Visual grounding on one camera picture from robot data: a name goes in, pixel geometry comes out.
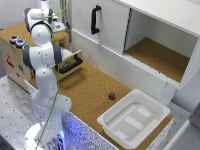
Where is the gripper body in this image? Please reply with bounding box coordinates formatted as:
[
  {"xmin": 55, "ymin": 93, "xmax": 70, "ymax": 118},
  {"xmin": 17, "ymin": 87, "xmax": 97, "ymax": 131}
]
[{"xmin": 51, "ymin": 17, "xmax": 69, "ymax": 34}]

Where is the wooden drawer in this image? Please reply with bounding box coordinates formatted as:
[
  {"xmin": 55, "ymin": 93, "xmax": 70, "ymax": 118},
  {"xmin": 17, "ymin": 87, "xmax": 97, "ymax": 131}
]
[{"xmin": 53, "ymin": 48, "xmax": 84, "ymax": 82}]

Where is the wooden drawer box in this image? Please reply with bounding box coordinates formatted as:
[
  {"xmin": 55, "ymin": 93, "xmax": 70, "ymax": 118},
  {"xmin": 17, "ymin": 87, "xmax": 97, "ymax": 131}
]
[{"xmin": 0, "ymin": 21, "xmax": 71, "ymax": 93}]

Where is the purple block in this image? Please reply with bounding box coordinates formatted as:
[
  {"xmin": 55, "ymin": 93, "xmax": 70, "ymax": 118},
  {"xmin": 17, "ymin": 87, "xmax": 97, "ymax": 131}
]
[{"xmin": 108, "ymin": 92, "xmax": 116, "ymax": 101}]

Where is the green button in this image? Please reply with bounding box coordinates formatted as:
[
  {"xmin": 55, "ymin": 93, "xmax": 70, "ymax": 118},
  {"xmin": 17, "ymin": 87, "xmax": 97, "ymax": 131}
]
[{"xmin": 21, "ymin": 43, "xmax": 31, "ymax": 51}]

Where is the blue button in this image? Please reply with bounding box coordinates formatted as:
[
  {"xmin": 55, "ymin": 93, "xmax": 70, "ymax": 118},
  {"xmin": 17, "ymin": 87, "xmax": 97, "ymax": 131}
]
[{"xmin": 15, "ymin": 38, "xmax": 26, "ymax": 49}]

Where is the red button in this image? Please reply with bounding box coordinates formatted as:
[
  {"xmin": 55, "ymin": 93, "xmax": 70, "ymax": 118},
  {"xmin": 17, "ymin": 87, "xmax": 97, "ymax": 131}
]
[{"xmin": 9, "ymin": 34, "xmax": 19, "ymax": 45}]

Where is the white sliding door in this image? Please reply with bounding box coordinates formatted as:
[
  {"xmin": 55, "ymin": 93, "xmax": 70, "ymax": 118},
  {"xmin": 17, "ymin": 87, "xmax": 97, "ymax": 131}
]
[{"xmin": 71, "ymin": 0, "xmax": 131, "ymax": 55}]

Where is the white cabinet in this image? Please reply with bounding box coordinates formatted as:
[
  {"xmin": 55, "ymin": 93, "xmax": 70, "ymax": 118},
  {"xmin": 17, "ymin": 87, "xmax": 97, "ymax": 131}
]
[{"xmin": 68, "ymin": 0, "xmax": 200, "ymax": 108}]

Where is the white plastic box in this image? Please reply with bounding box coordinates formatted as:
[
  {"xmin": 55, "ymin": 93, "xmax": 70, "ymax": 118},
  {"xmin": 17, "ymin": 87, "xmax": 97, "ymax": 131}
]
[{"xmin": 96, "ymin": 88, "xmax": 172, "ymax": 150}]

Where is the black door handle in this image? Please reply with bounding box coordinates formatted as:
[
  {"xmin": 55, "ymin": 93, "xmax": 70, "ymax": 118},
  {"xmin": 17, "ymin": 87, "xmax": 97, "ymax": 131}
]
[{"xmin": 90, "ymin": 4, "xmax": 102, "ymax": 36}]

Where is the black drawer handle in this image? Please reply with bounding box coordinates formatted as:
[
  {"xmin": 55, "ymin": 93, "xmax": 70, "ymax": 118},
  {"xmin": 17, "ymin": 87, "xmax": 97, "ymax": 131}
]
[{"xmin": 57, "ymin": 54, "xmax": 85, "ymax": 75}]

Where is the green cable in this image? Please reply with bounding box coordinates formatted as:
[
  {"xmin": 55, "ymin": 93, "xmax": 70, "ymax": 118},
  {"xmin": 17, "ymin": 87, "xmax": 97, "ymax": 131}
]
[{"xmin": 34, "ymin": 0, "xmax": 71, "ymax": 150}]

